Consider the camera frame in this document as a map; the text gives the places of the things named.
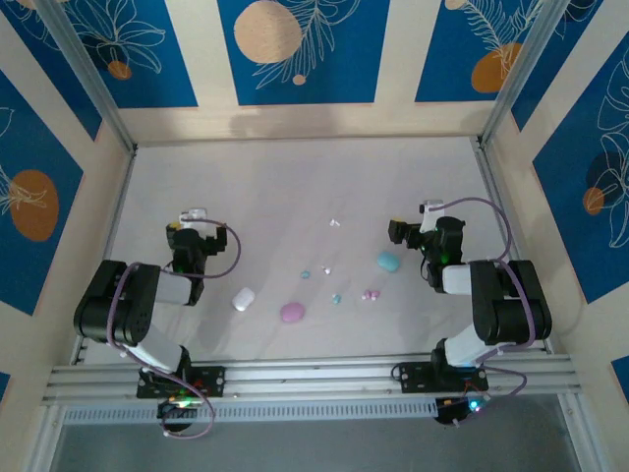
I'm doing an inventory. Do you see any pink earbud charging case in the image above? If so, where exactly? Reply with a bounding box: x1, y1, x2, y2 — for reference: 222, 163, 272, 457
279, 301, 307, 325

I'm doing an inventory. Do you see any aluminium mounting rail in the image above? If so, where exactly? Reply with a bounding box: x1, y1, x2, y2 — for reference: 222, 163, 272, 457
41, 351, 584, 407

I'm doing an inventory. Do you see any white table cloth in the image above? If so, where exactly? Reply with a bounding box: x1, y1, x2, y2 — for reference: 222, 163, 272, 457
73, 137, 549, 365

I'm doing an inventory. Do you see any aluminium side rail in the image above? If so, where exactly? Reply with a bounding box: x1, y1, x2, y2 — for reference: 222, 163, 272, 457
71, 147, 139, 368
471, 137, 555, 355

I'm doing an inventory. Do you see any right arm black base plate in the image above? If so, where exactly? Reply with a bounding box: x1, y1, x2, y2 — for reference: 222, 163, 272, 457
391, 361, 491, 394

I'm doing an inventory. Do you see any aluminium frame post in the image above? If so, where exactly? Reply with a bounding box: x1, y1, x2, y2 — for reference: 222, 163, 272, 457
33, 0, 139, 156
477, 0, 580, 148

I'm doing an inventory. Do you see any blue earbud charging case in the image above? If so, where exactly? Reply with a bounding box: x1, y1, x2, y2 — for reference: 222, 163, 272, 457
375, 250, 402, 273

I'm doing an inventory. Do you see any white earbud charging case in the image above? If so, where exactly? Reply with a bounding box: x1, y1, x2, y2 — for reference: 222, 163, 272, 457
231, 287, 256, 313

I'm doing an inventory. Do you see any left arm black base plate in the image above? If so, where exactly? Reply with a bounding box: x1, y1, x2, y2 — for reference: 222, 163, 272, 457
136, 364, 228, 399

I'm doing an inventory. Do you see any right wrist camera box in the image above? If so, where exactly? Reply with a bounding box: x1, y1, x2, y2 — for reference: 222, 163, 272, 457
419, 200, 447, 233

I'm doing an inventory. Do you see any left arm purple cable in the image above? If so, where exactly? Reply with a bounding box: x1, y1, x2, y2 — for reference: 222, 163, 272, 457
105, 219, 243, 440

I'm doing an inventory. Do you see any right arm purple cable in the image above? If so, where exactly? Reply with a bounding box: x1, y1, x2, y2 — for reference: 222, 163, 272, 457
426, 196, 538, 402

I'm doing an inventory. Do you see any grey slotted cable tray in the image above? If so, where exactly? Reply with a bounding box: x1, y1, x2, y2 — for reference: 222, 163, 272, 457
62, 396, 439, 427

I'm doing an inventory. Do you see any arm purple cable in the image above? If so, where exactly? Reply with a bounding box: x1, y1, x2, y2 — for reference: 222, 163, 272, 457
105, 219, 243, 440
426, 196, 538, 402

